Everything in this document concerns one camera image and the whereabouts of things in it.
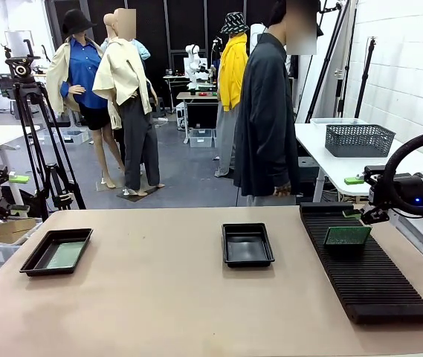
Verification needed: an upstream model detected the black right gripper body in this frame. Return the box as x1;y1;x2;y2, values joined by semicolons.
369;173;423;213

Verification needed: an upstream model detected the green circuit board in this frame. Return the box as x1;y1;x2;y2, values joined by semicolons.
46;241;86;269
324;225;372;247

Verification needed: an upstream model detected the black ESD tray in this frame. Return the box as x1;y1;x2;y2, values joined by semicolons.
19;228;94;277
221;222;276;268

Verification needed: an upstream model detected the cardboard box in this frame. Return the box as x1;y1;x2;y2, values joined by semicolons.
0;218;37;245

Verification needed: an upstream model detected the grey plastic mesh basket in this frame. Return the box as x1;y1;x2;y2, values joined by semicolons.
325;123;397;158

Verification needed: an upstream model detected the white side table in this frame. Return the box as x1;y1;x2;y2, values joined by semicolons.
294;122;423;204

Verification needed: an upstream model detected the black slotted board rack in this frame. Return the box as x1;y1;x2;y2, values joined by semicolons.
299;202;423;324

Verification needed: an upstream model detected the clear plastic storage box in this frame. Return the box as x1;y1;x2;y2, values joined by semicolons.
188;128;216;149
62;129;90;145

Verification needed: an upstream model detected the black light stand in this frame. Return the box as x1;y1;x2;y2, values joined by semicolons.
305;0;350;123

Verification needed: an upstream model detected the slim black stand pole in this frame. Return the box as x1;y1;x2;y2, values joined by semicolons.
354;36;378;120

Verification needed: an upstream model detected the person in black coat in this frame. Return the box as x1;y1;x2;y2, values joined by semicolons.
233;0;323;208

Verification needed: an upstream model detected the mannequin with blue shirt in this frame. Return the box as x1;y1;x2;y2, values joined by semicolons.
46;9;125;189

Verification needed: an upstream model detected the mannequin with cream jacket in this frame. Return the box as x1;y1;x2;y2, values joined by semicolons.
91;13;166;198

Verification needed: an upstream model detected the mannequin with yellow hoodie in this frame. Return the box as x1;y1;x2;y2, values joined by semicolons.
213;11;251;179

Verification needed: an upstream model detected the background work table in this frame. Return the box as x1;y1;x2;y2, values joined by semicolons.
176;91;219;144

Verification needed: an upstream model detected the person in light blue shirt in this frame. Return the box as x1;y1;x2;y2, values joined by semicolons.
101;7;152;62

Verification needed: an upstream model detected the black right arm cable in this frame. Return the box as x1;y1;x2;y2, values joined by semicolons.
384;132;423;219

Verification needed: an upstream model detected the black camera tripod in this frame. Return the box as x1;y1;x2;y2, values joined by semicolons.
12;81;88;220

